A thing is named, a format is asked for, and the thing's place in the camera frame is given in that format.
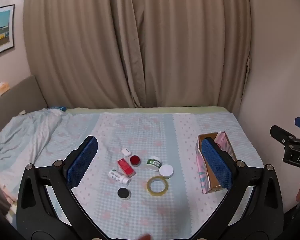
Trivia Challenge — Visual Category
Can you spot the clear tape roll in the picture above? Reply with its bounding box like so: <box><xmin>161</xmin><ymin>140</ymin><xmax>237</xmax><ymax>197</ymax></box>
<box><xmin>147</xmin><ymin>176</ymin><xmax>169</xmax><ymax>196</ymax></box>

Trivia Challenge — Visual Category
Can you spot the light blue crumpled blanket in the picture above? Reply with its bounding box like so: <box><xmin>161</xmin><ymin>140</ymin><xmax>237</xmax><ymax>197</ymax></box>
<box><xmin>0</xmin><ymin>108</ymin><xmax>66</xmax><ymax>164</ymax></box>

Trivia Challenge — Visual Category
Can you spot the dark red round cap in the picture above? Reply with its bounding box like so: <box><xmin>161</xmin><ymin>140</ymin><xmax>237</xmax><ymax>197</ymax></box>
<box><xmin>129</xmin><ymin>155</ymin><xmax>141</xmax><ymax>167</ymax></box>

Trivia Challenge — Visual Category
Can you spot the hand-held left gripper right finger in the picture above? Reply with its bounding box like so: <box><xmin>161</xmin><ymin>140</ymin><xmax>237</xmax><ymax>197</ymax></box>
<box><xmin>201</xmin><ymin>137</ymin><xmax>284</xmax><ymax>240</ymax></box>

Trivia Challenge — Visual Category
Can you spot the checked floral bed sheet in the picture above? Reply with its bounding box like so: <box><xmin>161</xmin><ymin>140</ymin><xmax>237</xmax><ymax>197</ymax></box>
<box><xmin>0</xmin><ymin>106</ymin><xmax>265</xmax><ymax>240</ymax></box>

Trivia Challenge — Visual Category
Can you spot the cardboard box with floral cover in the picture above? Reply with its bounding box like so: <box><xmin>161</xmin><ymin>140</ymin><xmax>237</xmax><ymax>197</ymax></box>
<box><xmin>195</xmin><ymin>131</ymin><xmax>238</xmax><ymax>194</ymax></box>

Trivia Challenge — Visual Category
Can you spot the beige curtain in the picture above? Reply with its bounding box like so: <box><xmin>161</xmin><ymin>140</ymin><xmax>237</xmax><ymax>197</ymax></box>
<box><xmin>23</xmin><ymin>0</ymin><xmax>252</xmax><ymax>109</ymax></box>

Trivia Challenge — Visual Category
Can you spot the framed wall picture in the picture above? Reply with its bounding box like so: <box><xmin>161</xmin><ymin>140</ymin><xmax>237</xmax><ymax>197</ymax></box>
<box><xmin>0</xmin><ymin>4</ymin><xmax>15</xmax><ymax>59</ymax></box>

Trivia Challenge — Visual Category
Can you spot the white pill bottle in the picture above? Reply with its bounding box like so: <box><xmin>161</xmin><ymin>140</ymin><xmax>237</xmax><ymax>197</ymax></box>
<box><xmin>108</xmin><ymin>169</ymin><xmax>132</xmax><ymax>185</ymax></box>

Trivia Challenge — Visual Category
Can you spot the black lid jar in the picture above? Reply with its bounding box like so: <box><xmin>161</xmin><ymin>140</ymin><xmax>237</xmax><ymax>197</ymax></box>
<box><xmin>117</xmin><ymin>187</ymin><xmax>131</xmax><ymax>200</ymax></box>

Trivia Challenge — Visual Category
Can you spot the white round lid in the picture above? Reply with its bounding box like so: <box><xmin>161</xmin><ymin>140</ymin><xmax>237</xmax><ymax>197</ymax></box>
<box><xmin>159</xmin><ymin>164</ymin><xmax>174</xmax><ymax>179</ymax></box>

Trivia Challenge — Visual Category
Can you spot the white jar with green label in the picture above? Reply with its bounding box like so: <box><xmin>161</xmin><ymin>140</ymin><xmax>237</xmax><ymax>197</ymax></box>
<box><xmin>146</xmin><ymin>156</ymin><xmax>163</xmax><ymax>172</ymax></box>

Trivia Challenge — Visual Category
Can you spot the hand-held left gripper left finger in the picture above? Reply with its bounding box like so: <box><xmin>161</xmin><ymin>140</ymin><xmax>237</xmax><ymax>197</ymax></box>
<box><xmin>16</xmin><ymin>135</ymin><xmax>108</xmax><ymax>240</ymax></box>

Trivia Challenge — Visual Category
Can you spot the red carton box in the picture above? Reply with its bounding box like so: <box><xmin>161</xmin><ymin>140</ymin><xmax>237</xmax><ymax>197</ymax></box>
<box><xmin>117</xmin><ymin>158</ymin><xmax>136</xmax><ymax>178</ymax></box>

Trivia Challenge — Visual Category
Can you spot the beige bed headboard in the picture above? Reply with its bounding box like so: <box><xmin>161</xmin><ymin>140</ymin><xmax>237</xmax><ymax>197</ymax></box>
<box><xmin>0</xmin><ymin>75</ymin><xmax>49</xmax><ymax>132</ymax></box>

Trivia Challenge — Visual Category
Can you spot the pink and white packet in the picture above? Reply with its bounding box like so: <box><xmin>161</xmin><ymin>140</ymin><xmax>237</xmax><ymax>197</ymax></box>
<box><xmin>214</xmin><ymin>132</ymin><xmax>227</xmax><ymax>147</ymax></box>

